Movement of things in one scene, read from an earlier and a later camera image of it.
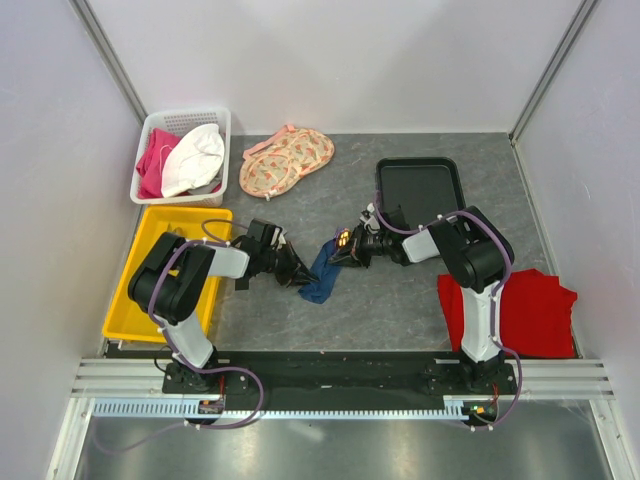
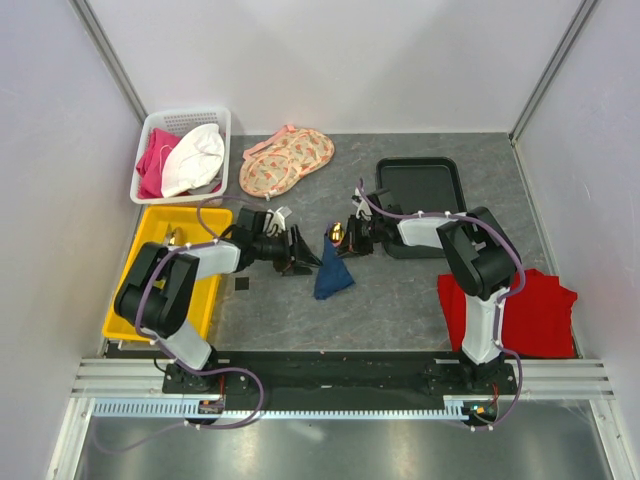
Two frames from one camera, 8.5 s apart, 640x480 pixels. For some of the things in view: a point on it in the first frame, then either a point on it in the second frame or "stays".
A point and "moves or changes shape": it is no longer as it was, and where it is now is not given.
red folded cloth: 536,314 stays
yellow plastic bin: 212,226 stays
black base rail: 466,385 stays
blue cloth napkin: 327,273 moves or changes shape
